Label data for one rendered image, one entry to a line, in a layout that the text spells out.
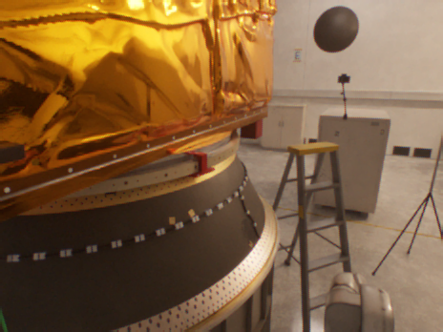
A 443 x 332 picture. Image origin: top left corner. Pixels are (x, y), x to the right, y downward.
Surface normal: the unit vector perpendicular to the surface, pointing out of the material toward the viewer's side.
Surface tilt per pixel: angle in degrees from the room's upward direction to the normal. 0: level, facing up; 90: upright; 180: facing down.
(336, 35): 90
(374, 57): 90
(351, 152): 90
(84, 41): 86
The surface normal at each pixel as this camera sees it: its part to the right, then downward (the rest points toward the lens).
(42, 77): 0.83, 0.32
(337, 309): -0.39, 0.27
